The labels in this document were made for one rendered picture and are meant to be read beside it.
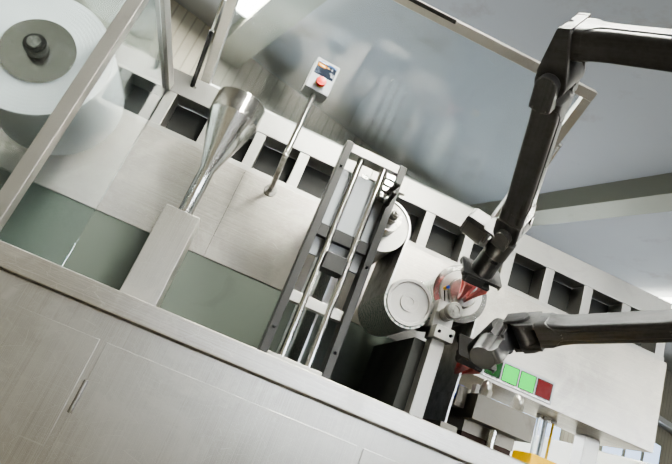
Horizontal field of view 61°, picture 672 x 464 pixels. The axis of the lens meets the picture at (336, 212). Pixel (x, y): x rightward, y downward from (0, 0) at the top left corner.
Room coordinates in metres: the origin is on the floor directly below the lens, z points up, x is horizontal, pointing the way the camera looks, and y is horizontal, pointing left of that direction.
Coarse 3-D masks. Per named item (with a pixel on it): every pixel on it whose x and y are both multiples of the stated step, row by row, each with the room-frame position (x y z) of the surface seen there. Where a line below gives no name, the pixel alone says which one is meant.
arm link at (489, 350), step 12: (504, 324) 1.22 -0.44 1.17; (480, 336) 1.24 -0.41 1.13; (492, 336) 1.22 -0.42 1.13; (504, 336) 1.20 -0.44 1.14; (480, 348) 1.21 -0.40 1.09; (492, 348) 1.19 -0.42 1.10; (504, 348) 1.20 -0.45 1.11; (516, 348) 1.24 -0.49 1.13; (480, 360) 1.23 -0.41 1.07; (492, 360) 1.21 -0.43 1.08
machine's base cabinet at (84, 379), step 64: (0, 320) 1.02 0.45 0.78; (64, 320) 1.04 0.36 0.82; (0, 384) 1.03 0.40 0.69; (64, 384) 1.04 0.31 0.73; (128, 384) 1.05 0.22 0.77; (192, 384) 1.06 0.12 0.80; (256, 384) 1.08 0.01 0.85; (0, 448) 1.04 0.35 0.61; (64, 448) 1.05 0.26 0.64; (128, 448) 1.06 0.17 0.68; (192, 448) 1.07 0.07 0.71; (256, 448) 1.08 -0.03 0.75; (320, 448) 1.09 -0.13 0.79; (384, 448) 1.11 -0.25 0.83
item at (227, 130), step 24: (216, 120) 1.36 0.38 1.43; (240, 120) 1.35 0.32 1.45; (216, 144) 1.37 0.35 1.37; (240, 144) 1.40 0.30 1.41; (216, 168) 1.40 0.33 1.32; (192, 192) 1.39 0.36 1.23; (168, 216) 1.36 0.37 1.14; (192, 216) 1.37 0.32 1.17; (168, 240) 1.37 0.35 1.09; (192, 240) 1.45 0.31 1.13; (144, 264) 1.36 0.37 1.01; (168, 264) 1.37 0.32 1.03; (144, 288) 1.37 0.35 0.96; (168, 288) 1.45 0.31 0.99
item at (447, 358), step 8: (456, 328) 1.50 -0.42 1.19; (464, 328) 1.45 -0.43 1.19; (472, 328) 1.40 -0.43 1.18; (456, 336) 1.48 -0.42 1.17; (448, 344) 1.52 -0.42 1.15; (456, 344) 1.47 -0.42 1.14; (448, 352) 1.50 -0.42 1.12; (440, 360) 1.54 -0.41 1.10; (448, 360) 1.49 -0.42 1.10; (440, 368) 1.52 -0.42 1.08; (448, 368) 1.47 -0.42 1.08; (440, 376) 1.51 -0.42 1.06; (448, 376) 1.46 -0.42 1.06; (456, 376) 1.41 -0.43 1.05; (440, 384) 1.49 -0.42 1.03; (448, 384) 1.44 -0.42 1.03; (456, 384) 1.40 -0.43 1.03
